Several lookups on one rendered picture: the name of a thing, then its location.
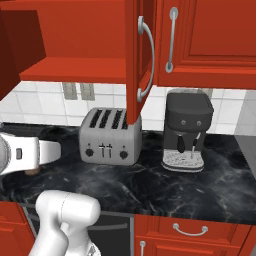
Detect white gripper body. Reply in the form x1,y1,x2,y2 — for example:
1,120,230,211
38,139,63,165

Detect red base cabinet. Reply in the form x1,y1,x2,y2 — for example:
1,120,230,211
0,200,37,256

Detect dark red open cabinet door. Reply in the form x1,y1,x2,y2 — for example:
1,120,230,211
0,6,47,101

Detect red closed cabinet door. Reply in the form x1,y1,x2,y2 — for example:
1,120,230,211
155,0,256,91

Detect silver four-slot toaster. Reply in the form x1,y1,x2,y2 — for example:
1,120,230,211
78,107,143,167

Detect black dishwasher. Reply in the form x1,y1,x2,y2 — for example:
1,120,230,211
19,202,135,256

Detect dark grey coffee machine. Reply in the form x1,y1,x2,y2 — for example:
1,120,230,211
161,88,215,174

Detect red base cupboard door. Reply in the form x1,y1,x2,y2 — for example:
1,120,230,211
134,235,242,256

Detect red drawer front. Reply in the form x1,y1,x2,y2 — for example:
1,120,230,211
134,214,253,250

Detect grey wall outlet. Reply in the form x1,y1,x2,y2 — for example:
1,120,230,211
79,82,96,102
62,82,79,101

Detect grey dishwasher handle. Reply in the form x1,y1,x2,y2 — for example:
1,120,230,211
87,222,130,232

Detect red open wall cabinet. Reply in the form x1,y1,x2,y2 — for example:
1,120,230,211
0,0,128,85

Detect silver base cupboard handle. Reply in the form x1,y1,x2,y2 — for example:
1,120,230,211
138,240,147,256

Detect curved silver door handle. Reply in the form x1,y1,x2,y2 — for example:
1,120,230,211
136,15,156,103

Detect silver drawer handle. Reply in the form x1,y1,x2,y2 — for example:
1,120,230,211
172,222,210,237

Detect straight silver door handle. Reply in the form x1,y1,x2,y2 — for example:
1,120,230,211
165,6,180,74

